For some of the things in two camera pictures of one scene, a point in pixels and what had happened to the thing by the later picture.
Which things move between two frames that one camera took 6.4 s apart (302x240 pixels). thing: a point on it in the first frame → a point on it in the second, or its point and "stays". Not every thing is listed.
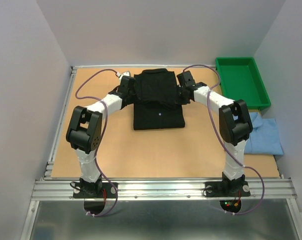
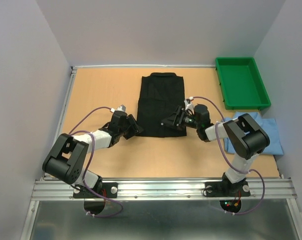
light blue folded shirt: [264, 138] stays
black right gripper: [181, 101] → [172, 121]
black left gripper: [132, 100] → [135, 127]
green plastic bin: [240, 78] stays
